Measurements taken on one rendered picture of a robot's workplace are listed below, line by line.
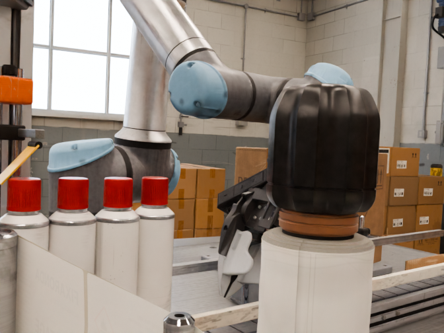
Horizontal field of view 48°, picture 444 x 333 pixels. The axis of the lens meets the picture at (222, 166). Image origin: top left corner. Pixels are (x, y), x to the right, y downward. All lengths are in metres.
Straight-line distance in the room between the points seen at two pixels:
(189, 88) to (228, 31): 6.24
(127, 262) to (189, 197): 3.52
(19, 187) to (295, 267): 0.31
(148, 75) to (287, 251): 0.69
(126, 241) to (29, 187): 0.12
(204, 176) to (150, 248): 3.54
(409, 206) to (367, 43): 2.63
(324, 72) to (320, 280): 0.44
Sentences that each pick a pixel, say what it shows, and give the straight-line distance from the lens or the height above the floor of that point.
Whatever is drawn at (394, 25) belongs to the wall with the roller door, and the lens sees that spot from 6.31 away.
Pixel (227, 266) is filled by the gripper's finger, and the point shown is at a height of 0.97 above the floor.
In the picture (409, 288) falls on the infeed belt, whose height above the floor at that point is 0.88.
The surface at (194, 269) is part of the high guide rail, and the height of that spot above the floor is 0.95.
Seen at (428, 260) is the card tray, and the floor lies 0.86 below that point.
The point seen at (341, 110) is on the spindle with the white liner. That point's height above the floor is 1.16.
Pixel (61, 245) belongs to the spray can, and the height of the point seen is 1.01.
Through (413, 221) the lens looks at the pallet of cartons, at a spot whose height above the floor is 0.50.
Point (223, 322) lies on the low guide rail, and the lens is 0.67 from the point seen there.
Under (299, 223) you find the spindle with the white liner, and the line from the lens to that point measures 0.37.
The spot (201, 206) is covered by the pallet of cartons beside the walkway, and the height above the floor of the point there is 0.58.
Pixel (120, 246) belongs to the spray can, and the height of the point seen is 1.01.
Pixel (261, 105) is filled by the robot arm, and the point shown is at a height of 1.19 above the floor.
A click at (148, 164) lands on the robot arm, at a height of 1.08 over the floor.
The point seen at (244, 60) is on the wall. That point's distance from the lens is 6.98.
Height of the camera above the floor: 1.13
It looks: 3 degrees down
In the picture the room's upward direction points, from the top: 3 degrees clockwise
